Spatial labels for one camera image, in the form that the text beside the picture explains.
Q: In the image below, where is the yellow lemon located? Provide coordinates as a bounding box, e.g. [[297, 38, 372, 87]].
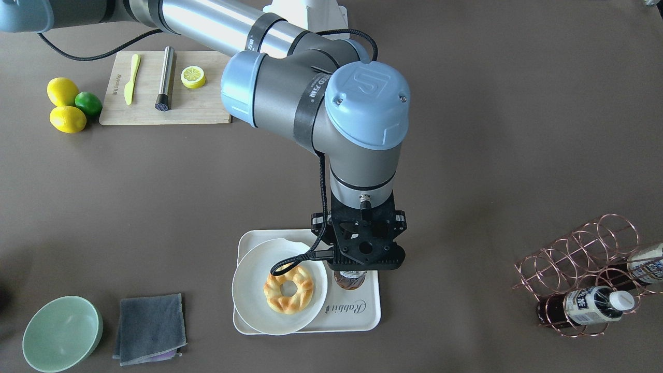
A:
[[47, 77, 80, 107], [49, 106, 88, 134]]

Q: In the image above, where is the green lime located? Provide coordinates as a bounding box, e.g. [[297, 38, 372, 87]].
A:
[[74, 92, 103, 117]]

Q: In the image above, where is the white plate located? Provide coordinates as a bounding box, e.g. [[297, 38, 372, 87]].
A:
[[232, 239, 328, 335]]

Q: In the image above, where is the steel muddler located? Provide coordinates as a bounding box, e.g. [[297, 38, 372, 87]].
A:
[[154, 46, 176, 112]]

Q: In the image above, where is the glazed twisted donut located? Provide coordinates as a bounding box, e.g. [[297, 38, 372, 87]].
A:
[[263, 263, 315, 315]]

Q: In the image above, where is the grey folded cloth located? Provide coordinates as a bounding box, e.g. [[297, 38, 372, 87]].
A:
[[113, 293, 187, 366]]

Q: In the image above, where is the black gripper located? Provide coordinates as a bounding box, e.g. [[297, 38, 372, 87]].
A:
[[312, 195, 407, 271]]

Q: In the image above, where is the yellow lemon lower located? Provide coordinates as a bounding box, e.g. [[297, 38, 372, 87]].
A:
[[49, 106, 88, 134]]

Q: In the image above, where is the wooden cutting board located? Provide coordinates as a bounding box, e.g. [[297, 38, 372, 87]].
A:
[[99, 50, 232, 125]]

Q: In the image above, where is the yellow plastic knife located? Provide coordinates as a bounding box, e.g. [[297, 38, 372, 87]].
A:
[[124, 53, 141, 106]]

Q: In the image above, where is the half lemon slice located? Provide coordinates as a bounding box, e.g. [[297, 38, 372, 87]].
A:
[[180, 65, 207, 89]]

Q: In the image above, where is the mint green bowl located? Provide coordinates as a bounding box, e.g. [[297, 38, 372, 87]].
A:
[[23, 296, 104, 372]]

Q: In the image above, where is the tea bottle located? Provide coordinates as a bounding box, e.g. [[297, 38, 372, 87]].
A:
[[600, 243, 662, 291], [334, 271, 367, 290], [537, 286, 636, 329]]

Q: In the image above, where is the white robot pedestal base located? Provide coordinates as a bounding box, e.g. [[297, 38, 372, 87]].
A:
[[263, 1, 348, 32]]

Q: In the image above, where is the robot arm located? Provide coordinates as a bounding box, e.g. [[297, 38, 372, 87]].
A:
[[2, 1, 411, 275]]

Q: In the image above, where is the yellow lemon upper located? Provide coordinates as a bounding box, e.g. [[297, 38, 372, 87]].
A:
[[47, 77, 80, 107]]

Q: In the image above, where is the copper wire bottle rack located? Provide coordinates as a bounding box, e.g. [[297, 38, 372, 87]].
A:
[[515, 214, 661, 338]]

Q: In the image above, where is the cream serving tray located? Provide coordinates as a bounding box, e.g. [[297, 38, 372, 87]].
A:
[[234, 229, 381, 335]]

